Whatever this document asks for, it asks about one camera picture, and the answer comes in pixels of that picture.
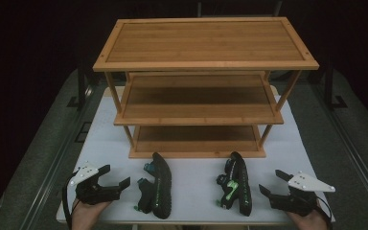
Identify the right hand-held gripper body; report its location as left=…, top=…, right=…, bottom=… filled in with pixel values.
left=267, top=171, right=336, bottom=218

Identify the black sandal with green straps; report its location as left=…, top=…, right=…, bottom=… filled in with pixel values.
left=216, top=150, right=253, bottom=218

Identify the black sandal with teal straps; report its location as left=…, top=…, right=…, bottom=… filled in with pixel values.
left=134, top=151, right=173, bottom=220

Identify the person's left hand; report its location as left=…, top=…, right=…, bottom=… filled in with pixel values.
left=71, top=198, right=112, bottom=230

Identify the black cable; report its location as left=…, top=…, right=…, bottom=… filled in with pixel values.
left=61, top=170, right=80, bottom=230
left=314, top=195, right=334, bottom=230

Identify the person's right hand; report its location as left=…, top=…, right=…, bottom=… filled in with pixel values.
left=286, top=207, right=329, bottom=230

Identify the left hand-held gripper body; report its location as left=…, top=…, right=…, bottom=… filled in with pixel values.
left=69, top=162, right=123, bottom=206

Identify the dark metal stand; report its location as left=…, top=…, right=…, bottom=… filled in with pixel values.
left=323, top=60, right=349, bottom=111
left=66, top=58, right=92, bottom=111

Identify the wooden three-tier shoe rack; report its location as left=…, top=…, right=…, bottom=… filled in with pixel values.
left=92, top=16, right=320, bottom=160

